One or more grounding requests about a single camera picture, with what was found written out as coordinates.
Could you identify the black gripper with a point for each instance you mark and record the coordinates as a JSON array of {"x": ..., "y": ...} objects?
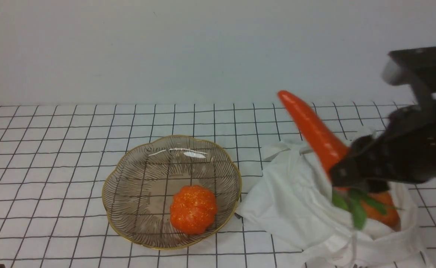
[{"x": 405, "y": 153}]

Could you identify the orange carrot with green leaves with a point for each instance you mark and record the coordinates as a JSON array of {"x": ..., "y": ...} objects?
[{"x": 329, "y": 149}]

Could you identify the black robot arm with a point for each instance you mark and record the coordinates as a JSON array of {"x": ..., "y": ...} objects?
[{"x": 416, "y": 68}]

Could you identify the smooth orange pumpkin in bag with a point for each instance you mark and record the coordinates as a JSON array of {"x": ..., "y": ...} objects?
[{"x": 380, "y": 207}]

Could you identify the white cloth bag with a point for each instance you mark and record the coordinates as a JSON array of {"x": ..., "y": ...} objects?
[{"x": 292, "y": 201}]

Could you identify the ribbed glass bowl gold rim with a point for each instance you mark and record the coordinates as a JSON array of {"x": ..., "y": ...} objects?
[{"x": 139, "y": 192}]

